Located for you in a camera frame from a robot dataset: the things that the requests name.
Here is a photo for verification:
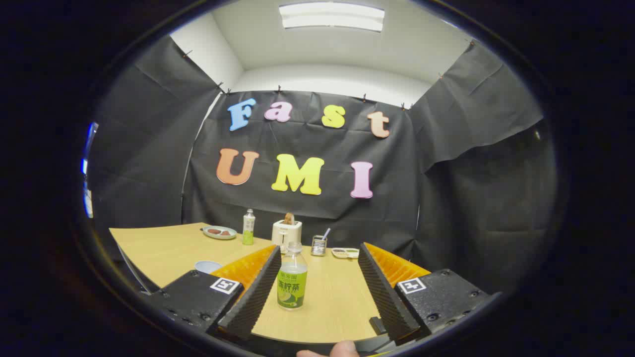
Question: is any green label juice bottle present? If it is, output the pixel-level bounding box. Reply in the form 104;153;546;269
277;241;308;311

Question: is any wooden table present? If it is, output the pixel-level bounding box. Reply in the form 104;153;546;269
109;222;397;344

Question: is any ceiling light panel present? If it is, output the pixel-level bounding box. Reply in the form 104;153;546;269
279;2;385;33

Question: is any capped green label bottle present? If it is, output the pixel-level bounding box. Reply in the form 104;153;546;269
242;209;255;245

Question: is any pale green plate with meat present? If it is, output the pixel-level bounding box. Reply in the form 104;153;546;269
201;226;237;240

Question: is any computer monitor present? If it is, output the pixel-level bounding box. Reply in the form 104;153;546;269
81;122;99;175

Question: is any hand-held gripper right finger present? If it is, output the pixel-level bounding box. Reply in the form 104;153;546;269
358;242;492;347

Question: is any cream toaster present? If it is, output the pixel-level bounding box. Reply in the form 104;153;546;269
272;220;303;248

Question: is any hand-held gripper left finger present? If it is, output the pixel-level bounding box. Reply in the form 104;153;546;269
144;244;282;343

